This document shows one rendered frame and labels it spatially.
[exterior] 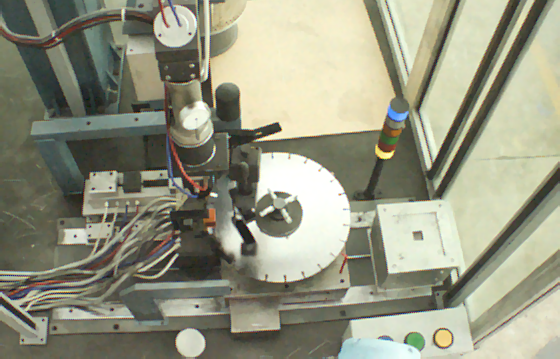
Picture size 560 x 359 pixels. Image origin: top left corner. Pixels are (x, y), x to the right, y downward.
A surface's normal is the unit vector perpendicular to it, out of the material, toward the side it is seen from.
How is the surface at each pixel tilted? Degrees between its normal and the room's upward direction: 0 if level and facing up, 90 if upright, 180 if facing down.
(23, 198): 0
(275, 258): 0
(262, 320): 0
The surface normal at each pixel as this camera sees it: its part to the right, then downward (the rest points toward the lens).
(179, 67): 0.10, 0.87
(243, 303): 0.04, -0.50
